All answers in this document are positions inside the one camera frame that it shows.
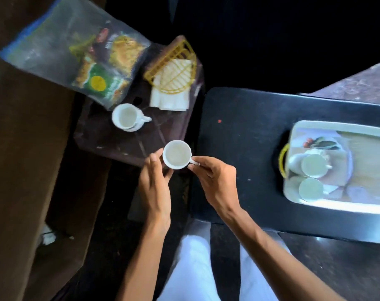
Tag printed tray with yellow handle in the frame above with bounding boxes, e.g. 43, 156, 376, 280
278, 120, 380, 216

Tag person's right forearm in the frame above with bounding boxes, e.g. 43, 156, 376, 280
223, 206, 347, 301

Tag clear plastic bag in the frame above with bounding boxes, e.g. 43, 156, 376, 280
0, 0, 151, 111

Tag person's left forearm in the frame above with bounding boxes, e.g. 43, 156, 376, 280
116, 216, 172, 301

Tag white paper napkins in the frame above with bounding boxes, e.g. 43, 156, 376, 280
149, 59, 192, 111

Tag green yellow snack packet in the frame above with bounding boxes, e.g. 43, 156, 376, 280
71, 34, 146, 101

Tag brown snack packet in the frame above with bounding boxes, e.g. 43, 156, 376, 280
89, 27, 113, 55

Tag yellow napkin holder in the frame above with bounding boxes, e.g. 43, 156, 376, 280
143, 39, 197, 94

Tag white crumpled object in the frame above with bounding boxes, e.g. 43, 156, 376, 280
41, 225, 57, 246

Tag black table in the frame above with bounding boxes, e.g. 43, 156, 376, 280
190, 87, 380, 245

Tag brown small table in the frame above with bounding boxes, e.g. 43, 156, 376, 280
73, 35, 207, 167

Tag brown wooden furniture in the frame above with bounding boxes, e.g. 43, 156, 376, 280
0, 0, 107, 301

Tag white teacup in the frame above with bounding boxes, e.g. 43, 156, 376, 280
300, 153, 333, 179
112, 103, 152, 133
298, 177, 330, 203
162, 140, 200, 170

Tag white trousers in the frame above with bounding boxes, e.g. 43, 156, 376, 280
157, 216, 292, 301

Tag person's right hand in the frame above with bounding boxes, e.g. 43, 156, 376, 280
187, 156, 241, 217

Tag person's left hand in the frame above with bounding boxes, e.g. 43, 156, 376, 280
138, 148, 175, 222

